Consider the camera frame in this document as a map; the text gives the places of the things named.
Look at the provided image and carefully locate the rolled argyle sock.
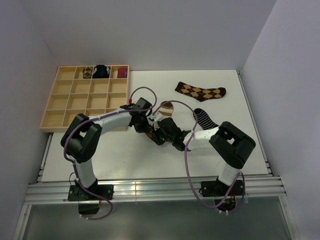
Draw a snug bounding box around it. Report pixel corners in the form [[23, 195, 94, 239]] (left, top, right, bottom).
[[82, 66, 93, 79]]

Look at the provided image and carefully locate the tan brown striped sock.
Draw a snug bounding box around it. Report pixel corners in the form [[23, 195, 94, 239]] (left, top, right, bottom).
[[144, 101, 175, 141]]

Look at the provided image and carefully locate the brown argyle sock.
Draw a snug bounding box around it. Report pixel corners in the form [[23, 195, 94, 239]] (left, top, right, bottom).
[[174, 81, 227, 102]]

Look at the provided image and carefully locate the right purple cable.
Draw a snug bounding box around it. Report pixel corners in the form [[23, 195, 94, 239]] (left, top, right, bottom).
[[149, 100, 246, 213]]

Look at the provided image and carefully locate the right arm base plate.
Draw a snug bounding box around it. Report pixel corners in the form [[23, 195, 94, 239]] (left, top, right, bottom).
[[198, 179, 246, 213]]

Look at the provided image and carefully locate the purple cable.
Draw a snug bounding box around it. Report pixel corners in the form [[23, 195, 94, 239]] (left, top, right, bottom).
[[149, 100, 246, 213], [62, 86, 158, 221]]

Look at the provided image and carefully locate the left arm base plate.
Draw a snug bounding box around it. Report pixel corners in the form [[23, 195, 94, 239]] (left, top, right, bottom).
[[67, 182, 114, 217]]

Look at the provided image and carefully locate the wooden compartment tray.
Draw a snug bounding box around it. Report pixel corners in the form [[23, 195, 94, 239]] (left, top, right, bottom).
[[40, 64, 130, 133]]

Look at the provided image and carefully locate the rolled black blue sock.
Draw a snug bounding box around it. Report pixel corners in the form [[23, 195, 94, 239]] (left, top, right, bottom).
[[92, 64, 111, 79]]

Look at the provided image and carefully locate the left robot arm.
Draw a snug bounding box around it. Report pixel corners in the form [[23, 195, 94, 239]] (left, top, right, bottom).
[[60, 97, 152, 200]]

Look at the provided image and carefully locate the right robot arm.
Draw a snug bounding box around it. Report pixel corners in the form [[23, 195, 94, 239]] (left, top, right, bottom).
[[147, 117, 256, 195]]

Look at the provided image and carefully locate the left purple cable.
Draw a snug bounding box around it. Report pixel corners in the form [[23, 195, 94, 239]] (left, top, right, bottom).
[[62, 86, 158, 221]]

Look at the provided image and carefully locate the black white striped sock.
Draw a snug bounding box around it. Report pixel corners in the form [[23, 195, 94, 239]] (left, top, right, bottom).
[[193, 108, 219, 130]]

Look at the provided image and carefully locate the aluminium rail frame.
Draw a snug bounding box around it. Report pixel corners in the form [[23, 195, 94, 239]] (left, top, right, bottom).
[[13, 70, 301, 240]]

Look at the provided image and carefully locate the rolled red sock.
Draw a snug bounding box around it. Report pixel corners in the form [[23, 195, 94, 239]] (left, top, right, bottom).
[[117, 67, 128, 78]]

